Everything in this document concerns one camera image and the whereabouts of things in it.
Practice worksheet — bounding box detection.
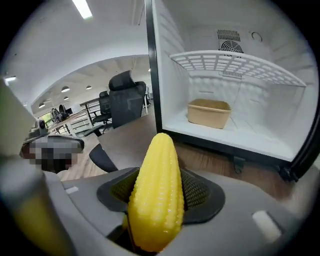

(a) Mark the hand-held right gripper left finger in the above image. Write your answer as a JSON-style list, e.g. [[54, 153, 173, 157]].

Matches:
[[45, 166, 140, 256]]

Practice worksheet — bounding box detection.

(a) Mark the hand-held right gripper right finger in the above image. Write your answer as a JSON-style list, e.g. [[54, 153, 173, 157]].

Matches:
[[157, 167, 310, 256]]

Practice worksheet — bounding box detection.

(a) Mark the yellow corn cob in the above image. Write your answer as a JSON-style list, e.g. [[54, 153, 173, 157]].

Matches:
[[122, 132, 186, 254]]

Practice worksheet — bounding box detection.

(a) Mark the white mini fridge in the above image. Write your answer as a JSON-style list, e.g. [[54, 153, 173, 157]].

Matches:
[[144, 0, 320, 183]]

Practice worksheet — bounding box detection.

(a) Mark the black mesh office chair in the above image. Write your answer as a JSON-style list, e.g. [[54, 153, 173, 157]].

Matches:
[[88, 142, 119, 174]]

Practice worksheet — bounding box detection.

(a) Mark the person's head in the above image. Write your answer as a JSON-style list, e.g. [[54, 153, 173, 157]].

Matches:
[[19, 128, 85, 174]]

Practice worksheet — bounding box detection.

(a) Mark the white office desk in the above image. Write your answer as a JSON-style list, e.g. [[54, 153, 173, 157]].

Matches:
[[48, 109, 89, 137]]

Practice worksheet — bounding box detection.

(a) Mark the black metal railing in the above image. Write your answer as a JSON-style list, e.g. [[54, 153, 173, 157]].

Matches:
[[79, 97, 102, 119]]

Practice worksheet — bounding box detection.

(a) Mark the black office chair with armrests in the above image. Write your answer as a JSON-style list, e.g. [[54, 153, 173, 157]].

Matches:
[[92, 90, 113, 134]]

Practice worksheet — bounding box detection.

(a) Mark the black high-back office chair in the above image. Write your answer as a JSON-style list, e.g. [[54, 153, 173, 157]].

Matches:
[[107, 70, 148, 130]]

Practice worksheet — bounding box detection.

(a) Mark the beige plastic container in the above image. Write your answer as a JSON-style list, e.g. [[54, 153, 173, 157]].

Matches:
[[187, 98, 232, 130]]

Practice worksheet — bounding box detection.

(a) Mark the white wire fridge shelf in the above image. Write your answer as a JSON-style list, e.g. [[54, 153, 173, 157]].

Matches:
[[169, 49, 308, 88]]

